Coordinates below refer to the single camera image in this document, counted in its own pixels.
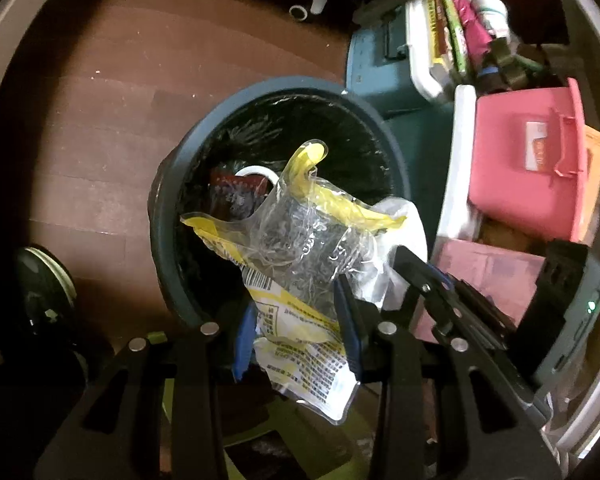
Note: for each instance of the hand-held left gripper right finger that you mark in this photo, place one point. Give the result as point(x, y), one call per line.
point(350, 330)

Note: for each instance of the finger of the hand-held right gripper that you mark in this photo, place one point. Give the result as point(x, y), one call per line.
point(417, 270)
point(480, 320)

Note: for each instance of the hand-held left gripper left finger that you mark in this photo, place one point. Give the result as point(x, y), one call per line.
point(242, 345)

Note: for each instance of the white plastic bag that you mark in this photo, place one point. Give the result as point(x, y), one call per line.
point(405, 225)

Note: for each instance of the clear yellow plastic bag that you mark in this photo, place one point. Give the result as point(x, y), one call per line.
point(300, 230)

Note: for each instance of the red snack packet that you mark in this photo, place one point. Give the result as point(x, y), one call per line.
point(230, 192)

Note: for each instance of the dark blue trash bin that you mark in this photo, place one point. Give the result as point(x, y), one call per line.
point(280, 85)

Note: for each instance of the pink notebook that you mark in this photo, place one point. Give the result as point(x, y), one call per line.
point(480, 280)

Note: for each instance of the white storage basket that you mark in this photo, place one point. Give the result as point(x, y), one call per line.
point(420, 50)
point(460, 160)

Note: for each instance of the pink plastic box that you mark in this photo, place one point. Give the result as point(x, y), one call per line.
point(505, 170)

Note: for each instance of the orange box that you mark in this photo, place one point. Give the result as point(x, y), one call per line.
point(596, 160)

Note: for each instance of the teal storage box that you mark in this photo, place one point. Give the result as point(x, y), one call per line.
point(370, 75)

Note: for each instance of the dark sneaker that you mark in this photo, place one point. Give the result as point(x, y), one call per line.
point(45, 285)

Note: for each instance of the olive green bag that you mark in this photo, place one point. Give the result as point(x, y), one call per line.
point(510, 67)

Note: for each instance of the pink packet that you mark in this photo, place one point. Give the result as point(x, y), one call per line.
point(475, 30)

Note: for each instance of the white jar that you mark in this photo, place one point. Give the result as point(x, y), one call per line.
point(492, 12)

